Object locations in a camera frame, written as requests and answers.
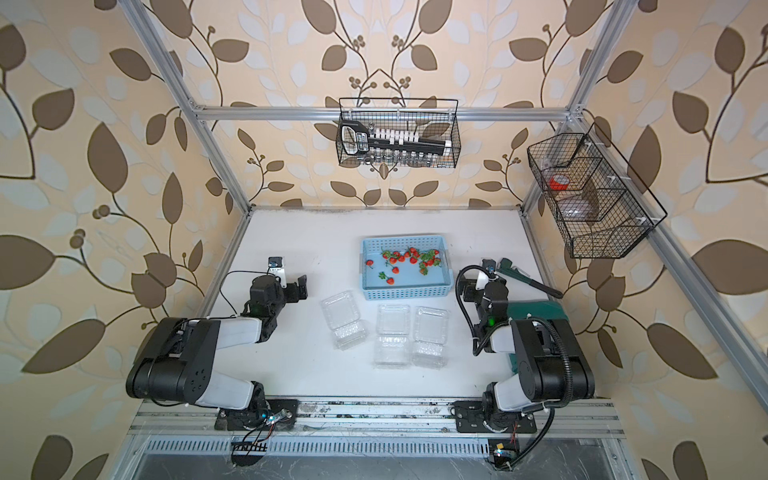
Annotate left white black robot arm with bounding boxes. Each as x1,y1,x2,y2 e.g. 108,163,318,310
126,273,308,430

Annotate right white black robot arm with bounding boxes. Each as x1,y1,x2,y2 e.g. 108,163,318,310
458,275,595,433

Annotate black white tool set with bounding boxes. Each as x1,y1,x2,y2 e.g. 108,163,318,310
338,121,453,157

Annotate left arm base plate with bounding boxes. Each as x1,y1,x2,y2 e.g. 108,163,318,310
214,398,300,431

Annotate right black wire basket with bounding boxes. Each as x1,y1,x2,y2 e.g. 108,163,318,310
527,122,668,260

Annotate strawberries in blue basket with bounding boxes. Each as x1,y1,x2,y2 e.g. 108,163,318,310
362,246,448,288

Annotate clear clamshell container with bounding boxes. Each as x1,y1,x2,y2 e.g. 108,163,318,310
411,307,449,369
320,291,368,350
373,305,411,368

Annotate clear dish in basket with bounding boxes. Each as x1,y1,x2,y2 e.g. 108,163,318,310
560,198,599,222

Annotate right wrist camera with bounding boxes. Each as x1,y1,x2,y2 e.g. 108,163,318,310
481,259,496,278

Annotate back black wire basket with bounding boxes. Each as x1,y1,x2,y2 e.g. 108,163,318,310
335,96,462,169

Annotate black corrugated cable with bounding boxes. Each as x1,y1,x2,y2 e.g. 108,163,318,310
454,265,574,410

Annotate green pipe wrench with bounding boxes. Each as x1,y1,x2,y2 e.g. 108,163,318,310
496,258,564,300

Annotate blue plastic basket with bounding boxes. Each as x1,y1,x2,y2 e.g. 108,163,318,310
360,235,454,301

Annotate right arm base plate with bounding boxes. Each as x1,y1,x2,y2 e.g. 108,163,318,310
450,400,537,435

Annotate black wire basket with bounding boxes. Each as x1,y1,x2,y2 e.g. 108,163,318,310
527,122,668,260
335,96,462,169

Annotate red tape roll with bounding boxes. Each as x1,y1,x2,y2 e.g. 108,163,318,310
548,174,570,192

